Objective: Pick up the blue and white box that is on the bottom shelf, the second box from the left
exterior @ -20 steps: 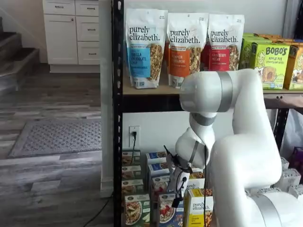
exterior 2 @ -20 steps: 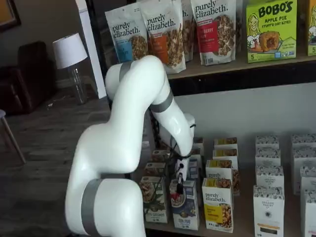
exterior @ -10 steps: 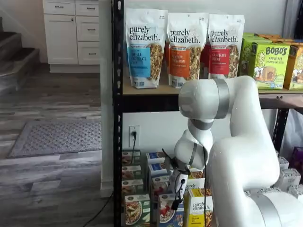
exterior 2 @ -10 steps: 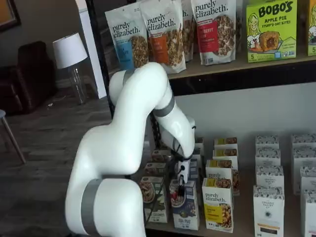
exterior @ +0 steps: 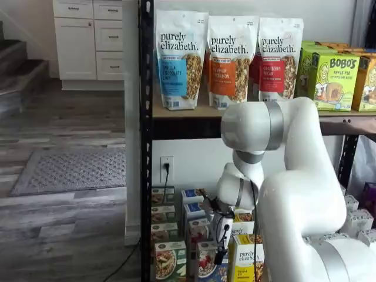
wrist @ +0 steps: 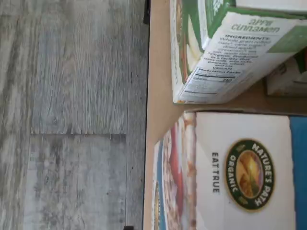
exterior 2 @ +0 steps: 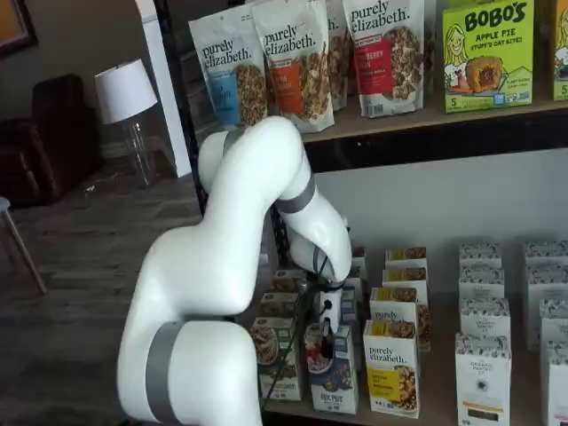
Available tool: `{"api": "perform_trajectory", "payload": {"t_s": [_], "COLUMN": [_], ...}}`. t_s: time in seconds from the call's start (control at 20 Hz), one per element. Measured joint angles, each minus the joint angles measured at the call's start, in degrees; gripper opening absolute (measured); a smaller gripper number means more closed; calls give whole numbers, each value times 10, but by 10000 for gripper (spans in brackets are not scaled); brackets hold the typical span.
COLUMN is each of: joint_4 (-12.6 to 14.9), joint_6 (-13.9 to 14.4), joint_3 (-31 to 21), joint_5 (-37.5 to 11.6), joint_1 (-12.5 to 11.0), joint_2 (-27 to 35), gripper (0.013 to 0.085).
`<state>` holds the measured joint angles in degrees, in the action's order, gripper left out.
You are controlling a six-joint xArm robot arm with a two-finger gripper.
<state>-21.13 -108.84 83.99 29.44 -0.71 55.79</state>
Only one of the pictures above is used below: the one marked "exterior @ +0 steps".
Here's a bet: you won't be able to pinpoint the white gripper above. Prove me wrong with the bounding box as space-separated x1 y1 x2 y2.
209 211 235 266

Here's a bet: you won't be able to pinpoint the yellow purely elizabeth box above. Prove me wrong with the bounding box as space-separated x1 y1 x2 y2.
233 208 254 223
230 220 255 237
227 234 266 282

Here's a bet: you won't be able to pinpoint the green apple cinnamon oatmeal box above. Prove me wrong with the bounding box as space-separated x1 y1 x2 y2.
151 222 180 243
151 204 176 226
151 185 176 206
154 240 187 280

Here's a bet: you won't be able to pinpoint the black metal shelf rack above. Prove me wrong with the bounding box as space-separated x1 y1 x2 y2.
137 0 376 282

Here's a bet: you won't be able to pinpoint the white carton box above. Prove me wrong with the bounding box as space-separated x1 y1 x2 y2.
340 193 360 213
357 228 376 248
343 209 374 230

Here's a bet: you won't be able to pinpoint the green Bobo's apple pie box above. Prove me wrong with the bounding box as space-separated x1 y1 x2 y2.
296 48 361 112
300 40 318 52

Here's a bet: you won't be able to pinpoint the yellow Bobo's box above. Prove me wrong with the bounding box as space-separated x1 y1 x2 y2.
337 47 376 58
314 41 351 50
351 54 376 112

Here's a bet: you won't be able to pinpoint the purple package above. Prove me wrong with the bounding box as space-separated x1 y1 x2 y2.
361 181 376 214

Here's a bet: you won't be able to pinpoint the grey floor mat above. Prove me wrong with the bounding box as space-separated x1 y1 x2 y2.
8 147 127 198

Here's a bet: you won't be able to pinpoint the white plastic bag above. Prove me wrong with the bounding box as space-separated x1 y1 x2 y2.
350 135 376 192

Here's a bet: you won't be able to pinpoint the red purely elizabeth granola bag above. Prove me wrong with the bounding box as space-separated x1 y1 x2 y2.
247 52 261 102
257 16 305 103

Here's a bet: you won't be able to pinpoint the orange purely elizabeth granola bag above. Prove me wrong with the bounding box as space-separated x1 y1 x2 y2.
207 15 261 111
203 52 211 85

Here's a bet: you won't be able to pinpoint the blue purely elizabeth granola bag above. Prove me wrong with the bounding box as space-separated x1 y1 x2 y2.
155 9 205 112
196 11 210 58

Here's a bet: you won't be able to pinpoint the white kitchen cabinet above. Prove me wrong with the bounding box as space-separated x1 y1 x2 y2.
52 0 126 91

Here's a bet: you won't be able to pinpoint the dark carpeted stairs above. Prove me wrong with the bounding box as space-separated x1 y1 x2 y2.
0 20 50 118

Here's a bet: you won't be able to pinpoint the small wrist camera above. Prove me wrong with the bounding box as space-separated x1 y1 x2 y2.
202 193 220 215

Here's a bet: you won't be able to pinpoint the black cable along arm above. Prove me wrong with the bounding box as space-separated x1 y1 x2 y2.
249 179 260 245

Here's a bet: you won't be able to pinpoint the black floor cable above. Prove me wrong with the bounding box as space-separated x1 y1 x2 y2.
102 236 142 282

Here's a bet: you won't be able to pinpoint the white wall outlet plate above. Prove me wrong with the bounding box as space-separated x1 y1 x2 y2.
159 156 174 184

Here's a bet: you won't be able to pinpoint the black plug with cord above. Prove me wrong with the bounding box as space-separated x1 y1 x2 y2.
162 162 171 206

